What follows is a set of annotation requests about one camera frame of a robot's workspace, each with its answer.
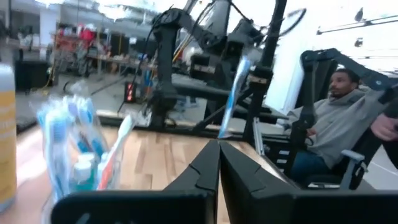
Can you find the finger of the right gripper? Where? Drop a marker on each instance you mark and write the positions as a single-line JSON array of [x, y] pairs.
[[258, 54], [237, 50]]

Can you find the person's hand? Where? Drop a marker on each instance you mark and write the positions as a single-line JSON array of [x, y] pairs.
[[384, 127]]

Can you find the clear acrylic organizer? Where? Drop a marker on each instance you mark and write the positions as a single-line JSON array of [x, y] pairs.
[[53, 199]]

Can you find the black office chair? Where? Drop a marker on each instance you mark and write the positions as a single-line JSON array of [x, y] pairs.
[[354, 169]]

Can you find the person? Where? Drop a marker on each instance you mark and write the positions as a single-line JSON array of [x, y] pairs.
[[339, 130]]

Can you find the person's forearm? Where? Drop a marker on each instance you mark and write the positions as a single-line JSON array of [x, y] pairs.
[[393, 152]]

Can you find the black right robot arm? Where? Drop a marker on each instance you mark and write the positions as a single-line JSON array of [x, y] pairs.
[[164, 77]]

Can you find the yellow canister white lid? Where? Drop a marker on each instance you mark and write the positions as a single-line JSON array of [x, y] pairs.
[[6, 140]]

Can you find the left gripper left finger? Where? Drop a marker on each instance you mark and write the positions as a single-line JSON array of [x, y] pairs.
[[140, 208]]

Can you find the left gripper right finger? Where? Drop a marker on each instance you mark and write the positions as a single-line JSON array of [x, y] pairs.
[[295, 208]]

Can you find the black box red display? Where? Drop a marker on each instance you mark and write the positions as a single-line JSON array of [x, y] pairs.
[[129, 91]]

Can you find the blue white bagged toothbrush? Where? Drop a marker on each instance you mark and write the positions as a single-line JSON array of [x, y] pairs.
[[234, 96], [59, 133], [43, 116], [82, 109], [91, 113]]

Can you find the purple white bagged toothbrush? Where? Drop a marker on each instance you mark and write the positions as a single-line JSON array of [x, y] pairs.
[[73, 110]]

